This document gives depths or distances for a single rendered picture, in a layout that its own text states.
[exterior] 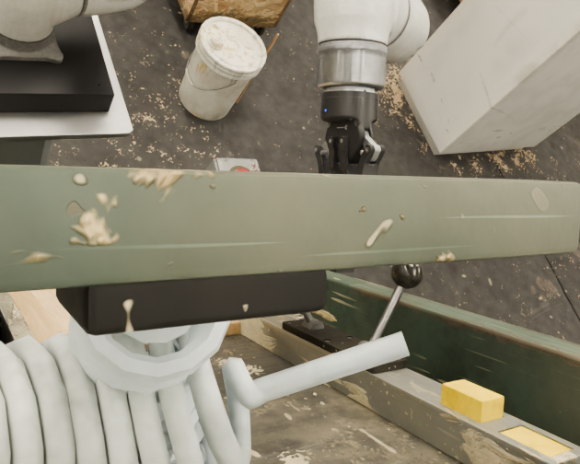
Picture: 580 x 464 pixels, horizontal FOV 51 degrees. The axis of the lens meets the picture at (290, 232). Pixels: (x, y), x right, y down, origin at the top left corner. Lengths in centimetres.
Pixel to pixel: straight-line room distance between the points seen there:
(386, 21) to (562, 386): 49
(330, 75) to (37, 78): 97
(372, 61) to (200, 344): 65
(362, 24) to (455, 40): 261
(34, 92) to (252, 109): 155
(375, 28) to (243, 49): 189
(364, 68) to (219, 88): 187
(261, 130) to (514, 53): 125
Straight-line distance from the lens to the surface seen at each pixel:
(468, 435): 59
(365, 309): 107
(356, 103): 77
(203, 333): 16
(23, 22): 155
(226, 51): 260
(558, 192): 18
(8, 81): 159
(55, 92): 160
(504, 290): 331
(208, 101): 270
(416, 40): 94
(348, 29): 78
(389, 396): 66
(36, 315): 101
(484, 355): 88
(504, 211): 16
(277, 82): 316
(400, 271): 71
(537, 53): 308
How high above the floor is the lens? 204
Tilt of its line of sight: 50 degrees down
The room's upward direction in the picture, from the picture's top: 44 degrees clockwise
